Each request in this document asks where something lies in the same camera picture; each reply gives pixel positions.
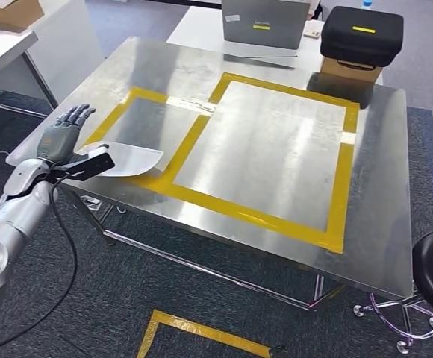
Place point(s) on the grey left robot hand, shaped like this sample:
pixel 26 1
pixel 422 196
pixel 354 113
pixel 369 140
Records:
pixel 57 141

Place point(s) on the white curved plastic part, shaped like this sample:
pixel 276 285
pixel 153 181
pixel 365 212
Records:
pixel 134 158

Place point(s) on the steel workbench table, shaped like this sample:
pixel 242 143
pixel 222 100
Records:
pixel 381 222

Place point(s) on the steel side table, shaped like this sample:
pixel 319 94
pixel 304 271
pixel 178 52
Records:
pixel 0 54

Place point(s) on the open cardboard box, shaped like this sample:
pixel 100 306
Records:
pixel 18 15

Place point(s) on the white table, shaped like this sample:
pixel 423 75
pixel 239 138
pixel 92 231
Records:
pixel 194 29

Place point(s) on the grey laptop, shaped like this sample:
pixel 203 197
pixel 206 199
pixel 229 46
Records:
pixel 265 24

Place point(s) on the small white device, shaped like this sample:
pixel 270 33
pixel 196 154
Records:
pixel 312 32

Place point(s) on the black carrying case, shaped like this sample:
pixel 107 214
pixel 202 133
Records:
pixel 362 42

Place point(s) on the blue capped water bottle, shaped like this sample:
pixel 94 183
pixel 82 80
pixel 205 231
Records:
pixel 366 4

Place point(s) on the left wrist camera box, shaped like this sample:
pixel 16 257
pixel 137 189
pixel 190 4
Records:
pixel 93 165

